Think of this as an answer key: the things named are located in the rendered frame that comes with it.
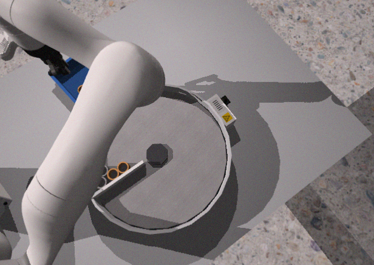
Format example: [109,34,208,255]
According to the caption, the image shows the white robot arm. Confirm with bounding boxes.
[0,0,165,265]

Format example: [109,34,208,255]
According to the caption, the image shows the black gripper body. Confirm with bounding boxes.
[23,45,58,65]

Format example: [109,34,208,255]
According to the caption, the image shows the blue open crate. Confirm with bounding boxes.
[51,58,89,103]

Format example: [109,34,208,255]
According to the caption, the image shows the grey round turntable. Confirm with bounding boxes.
[91,84,236,235]

